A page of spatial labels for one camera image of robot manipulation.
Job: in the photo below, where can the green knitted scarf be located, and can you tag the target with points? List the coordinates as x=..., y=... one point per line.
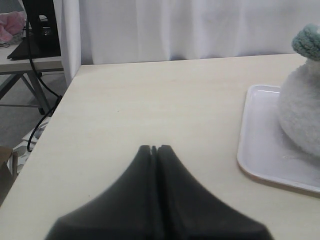
x=307, y=42

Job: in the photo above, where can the grey side table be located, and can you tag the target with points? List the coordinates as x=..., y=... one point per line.
x=22, y=70

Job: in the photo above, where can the black monitor stand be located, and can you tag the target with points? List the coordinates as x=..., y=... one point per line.
x=43, y=39

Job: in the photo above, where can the white plastic tray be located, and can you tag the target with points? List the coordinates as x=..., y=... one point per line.
x=265, y=152

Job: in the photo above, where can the white backdrop curtain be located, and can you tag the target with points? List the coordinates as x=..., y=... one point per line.
x=93, y=32

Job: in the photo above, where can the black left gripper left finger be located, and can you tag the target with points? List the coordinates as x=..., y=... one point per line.
x=128, y=210

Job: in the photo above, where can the pink cloth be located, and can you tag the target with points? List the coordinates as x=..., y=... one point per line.
x=11, y=24

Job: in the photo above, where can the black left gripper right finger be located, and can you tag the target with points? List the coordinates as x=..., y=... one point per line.
x=191, y=212

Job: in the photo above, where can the white plush snowman toy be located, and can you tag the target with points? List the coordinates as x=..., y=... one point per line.
x=299, y=107

